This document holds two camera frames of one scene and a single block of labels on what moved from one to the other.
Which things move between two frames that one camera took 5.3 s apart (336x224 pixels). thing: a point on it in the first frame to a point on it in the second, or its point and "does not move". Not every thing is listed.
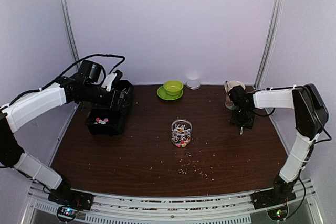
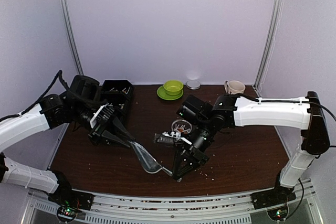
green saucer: [161, 94] does not move
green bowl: [173, 87] does not move
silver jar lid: [192, 84] does not move
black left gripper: [119, 101] to [96, 134]
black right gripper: [249, 124] to [198, 157]
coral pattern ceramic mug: [227, 85] does not move
